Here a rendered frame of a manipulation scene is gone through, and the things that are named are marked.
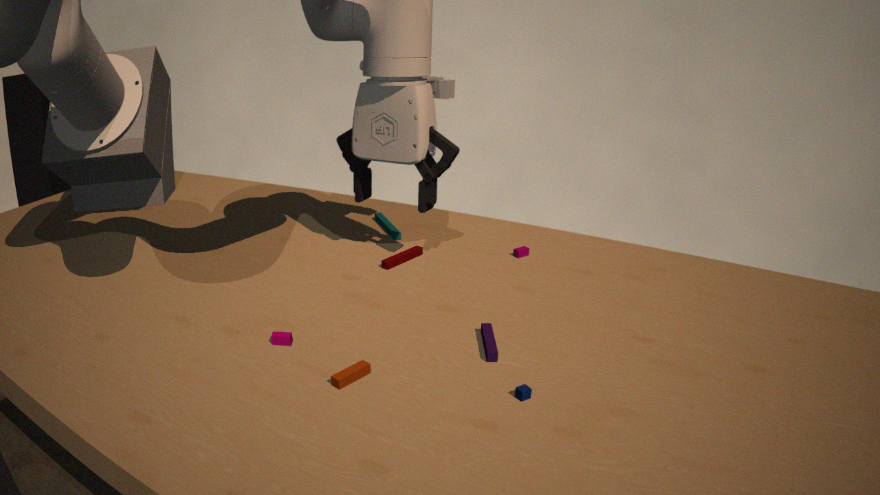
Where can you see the turquoise rod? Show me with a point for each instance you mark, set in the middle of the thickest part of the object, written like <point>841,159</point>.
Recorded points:
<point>388,226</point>

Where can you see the orange rod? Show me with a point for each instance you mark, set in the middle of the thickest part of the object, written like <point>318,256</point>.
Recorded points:
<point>350,374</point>

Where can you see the dark red rod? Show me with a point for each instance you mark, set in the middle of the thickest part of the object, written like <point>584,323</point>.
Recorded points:
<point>402,257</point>

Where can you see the small blue cube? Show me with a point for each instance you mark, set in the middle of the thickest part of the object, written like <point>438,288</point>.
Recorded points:
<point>523,392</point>

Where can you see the purple rod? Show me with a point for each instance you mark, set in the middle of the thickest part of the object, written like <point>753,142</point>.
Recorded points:
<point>489,343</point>

